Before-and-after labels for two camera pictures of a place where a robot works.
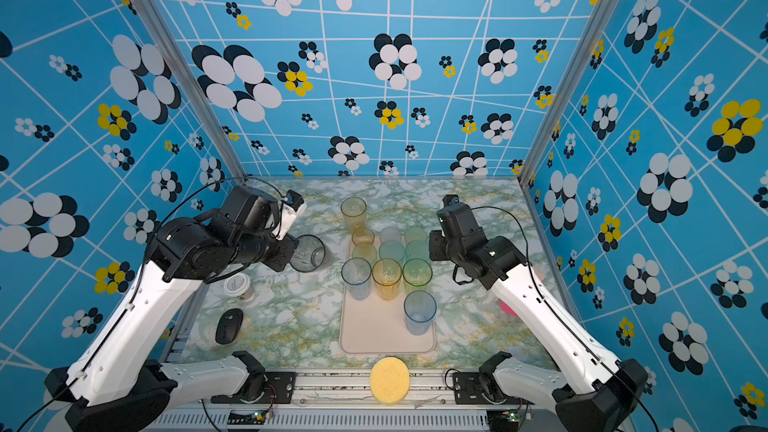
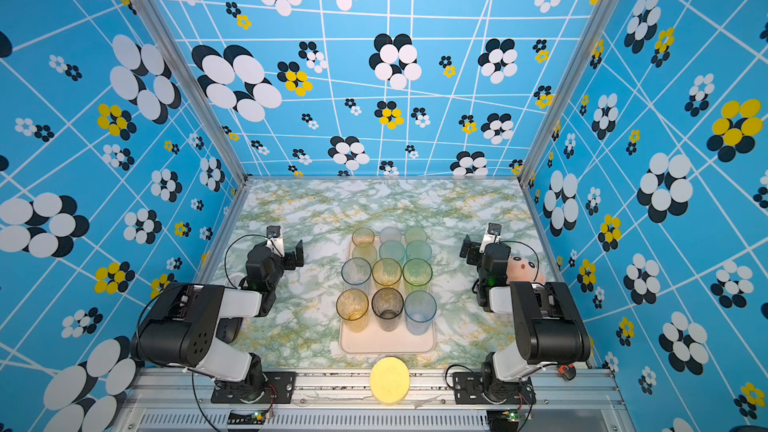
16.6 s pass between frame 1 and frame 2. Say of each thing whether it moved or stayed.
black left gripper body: moved
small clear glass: stayed
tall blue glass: stayed
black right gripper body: moved
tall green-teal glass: stayed
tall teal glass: stayed
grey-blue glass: stayed
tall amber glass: moved
